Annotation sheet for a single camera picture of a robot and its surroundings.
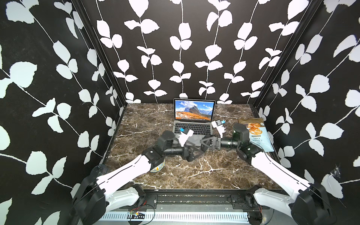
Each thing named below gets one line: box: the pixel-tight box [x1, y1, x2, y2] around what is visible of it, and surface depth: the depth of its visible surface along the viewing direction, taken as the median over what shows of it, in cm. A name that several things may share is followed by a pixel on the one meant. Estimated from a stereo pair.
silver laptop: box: [172, 98, 217, 147], surface depth 103 cm
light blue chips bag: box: [238, 117, 275, 153], surface depth 102 cm
